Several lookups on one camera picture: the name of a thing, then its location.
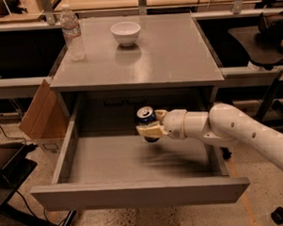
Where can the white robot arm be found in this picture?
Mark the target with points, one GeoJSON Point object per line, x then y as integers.
{"type": "Point", "coordinates": [223, 126]}

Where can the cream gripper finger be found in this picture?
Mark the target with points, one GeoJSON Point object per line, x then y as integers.
{"type": "Point", "coordinates": [160, 114]}
{"type": "Point", "coordinates": [154, 130]}

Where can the blue pepsi can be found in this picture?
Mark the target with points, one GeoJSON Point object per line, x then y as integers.
{"type": "Point", "coordinates": [146, 116]}

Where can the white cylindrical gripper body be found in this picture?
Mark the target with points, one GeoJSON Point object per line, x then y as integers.
{"type": "Point", "coordinates": [175, 123]}

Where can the black stand at left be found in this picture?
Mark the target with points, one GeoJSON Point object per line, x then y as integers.
{"type": "Point", "coordinates": [14, 170]}

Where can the white ceramic bowl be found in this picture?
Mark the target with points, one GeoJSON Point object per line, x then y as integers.
{"type": "Point", "coordinates": [126, 33]}

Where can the black office chair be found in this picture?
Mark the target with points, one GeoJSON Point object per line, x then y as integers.
{"type": "Point", "coordinates": [264, 45]}

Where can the brown cardboard box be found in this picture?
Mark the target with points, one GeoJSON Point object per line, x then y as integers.
{"type": "Point", "coordinates": [44, 121]}

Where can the black caster wheel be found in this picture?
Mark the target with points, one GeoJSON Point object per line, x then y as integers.
{"type": "Point", "coordinates": [277, 216]}

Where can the clear plastic water bottle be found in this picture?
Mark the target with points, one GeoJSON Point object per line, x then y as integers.
{"type": "Point", "coordinates": [72, 33]}

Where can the grey cabinet with top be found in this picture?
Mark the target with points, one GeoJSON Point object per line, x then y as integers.
{"type": "Point", "coordinates": [166, 66]}

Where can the open grey top drawer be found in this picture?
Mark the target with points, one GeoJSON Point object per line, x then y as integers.
{"type": "Point", "coordinates": [95, 172]}

